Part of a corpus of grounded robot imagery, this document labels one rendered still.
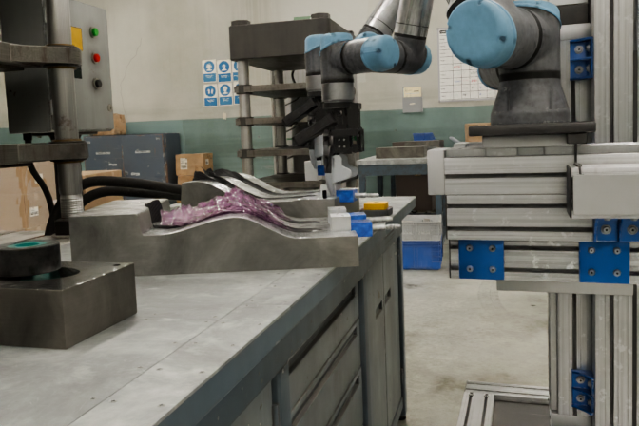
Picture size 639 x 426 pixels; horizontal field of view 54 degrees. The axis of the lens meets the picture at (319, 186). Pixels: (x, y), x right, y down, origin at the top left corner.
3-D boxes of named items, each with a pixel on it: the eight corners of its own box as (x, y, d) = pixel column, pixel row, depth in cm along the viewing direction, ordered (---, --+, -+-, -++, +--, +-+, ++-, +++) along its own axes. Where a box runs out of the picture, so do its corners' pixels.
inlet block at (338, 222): (398, 238, 122) (397, 210, 121) (402, 242, 117) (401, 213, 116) (331, 241, 121) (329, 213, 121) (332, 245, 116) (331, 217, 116)
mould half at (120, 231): (348, 241, 137) (346, 190, 136) (358, 266, 111) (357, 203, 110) (116, 251, 136) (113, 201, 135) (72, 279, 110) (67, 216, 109)
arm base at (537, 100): (568, 122, 131) (568, 73, 130) (573, 122, 116) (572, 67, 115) (493, 125, 135) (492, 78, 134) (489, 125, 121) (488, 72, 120)
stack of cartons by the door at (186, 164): (246, 213, 844) (242, 151, 837) (237, 217, 813) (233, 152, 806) (187, 214, 866) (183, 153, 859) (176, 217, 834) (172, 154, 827)
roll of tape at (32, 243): (-11, 271, 84) (-13, 244, 84) (51, 261, 89) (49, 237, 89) (3, 280, 78) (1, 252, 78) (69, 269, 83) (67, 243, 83)
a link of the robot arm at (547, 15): (572, 71, 125) (571, 2, 124) (540, 68, 116) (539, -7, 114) (516, 77, 133) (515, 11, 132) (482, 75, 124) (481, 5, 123)
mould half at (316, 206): (359, 222, 166) (358, 170, 164) (336, 239, 141) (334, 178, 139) (187, 222, 179) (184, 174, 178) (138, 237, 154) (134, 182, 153)
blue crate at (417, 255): (443, 259, 501) (443, 231, 499) (440, 270, 461) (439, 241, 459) (368, 258, 516) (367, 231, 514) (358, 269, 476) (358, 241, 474)
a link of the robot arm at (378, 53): (411, 35, 137) (373, 42, 145) (377, 30, 130) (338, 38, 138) (412, 71, 138) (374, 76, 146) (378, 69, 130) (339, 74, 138)
